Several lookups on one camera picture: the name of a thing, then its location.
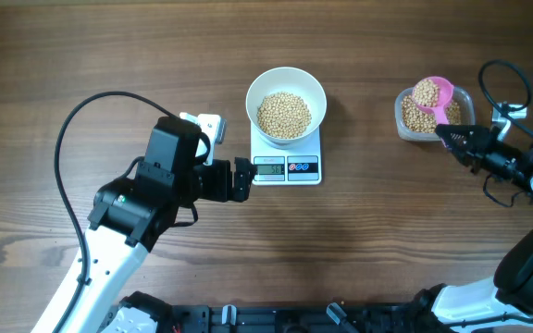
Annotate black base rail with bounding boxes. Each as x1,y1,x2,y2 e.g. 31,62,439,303
108,302,429,333

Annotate clear plastic container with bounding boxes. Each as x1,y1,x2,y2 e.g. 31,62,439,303
395,87,476,142

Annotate soybeans in container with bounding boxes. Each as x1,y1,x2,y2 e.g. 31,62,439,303
401,95,462,133

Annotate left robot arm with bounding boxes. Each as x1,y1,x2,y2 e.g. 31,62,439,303
34,113,256,332

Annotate pink plastic measuring scoop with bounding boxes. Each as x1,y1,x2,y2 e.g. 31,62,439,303
415,76,454,126

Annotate white bowl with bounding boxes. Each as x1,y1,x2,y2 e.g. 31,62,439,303
245,67,328,146

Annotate soybeans in bowl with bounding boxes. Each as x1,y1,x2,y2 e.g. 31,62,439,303
257,92,312,139

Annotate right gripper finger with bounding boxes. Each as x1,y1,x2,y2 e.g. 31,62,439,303
442,138,480,175
435,124,493,155

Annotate soybeans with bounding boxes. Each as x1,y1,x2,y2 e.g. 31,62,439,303
401,95,462,133
257,92,312,139
412,79,440,107

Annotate white digital kitchen scale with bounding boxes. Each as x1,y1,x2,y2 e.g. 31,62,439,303
251,126,323,186

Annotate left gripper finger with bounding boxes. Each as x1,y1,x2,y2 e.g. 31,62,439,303
232,178,252,203
234,157,257,181

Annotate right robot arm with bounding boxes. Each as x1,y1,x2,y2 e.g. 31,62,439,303
412,125,533,332

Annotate left black cable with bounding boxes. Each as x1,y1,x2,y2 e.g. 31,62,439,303
52,91,212,333

